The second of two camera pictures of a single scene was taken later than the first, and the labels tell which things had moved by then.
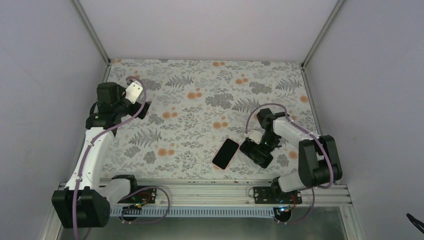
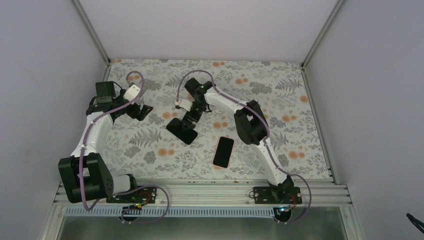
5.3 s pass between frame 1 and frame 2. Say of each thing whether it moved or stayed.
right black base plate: stayed
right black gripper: moved
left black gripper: stayed
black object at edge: stayed
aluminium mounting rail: stayed
